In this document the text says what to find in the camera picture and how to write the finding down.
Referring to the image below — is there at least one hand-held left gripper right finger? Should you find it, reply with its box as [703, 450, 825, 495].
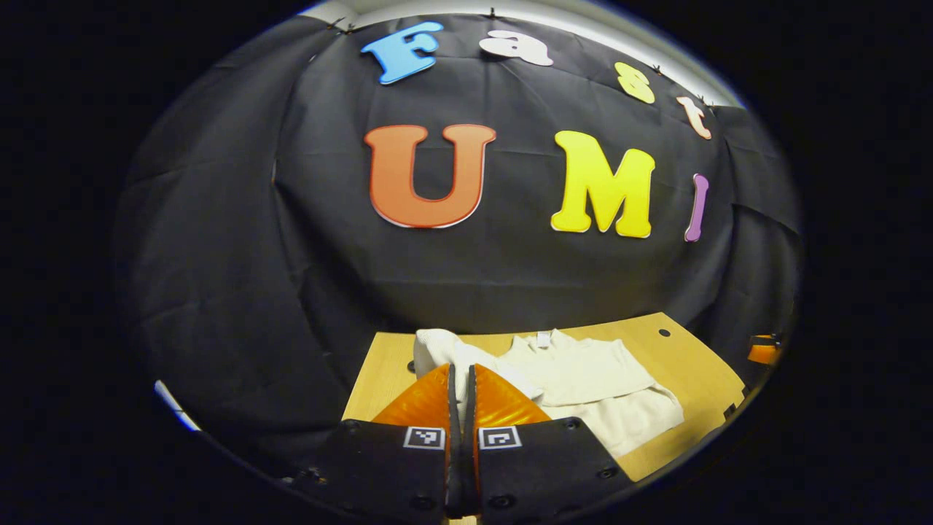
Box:
[464, 363, 635, 525]

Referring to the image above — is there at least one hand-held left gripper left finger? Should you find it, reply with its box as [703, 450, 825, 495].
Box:
[281, 363, 462, 525]

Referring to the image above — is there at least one cream white sweatshirt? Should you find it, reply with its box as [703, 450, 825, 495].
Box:
[413, 328, 686, 459]

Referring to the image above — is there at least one black backdrop cloth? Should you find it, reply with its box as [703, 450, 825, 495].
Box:
[113, 13, 803, 475]

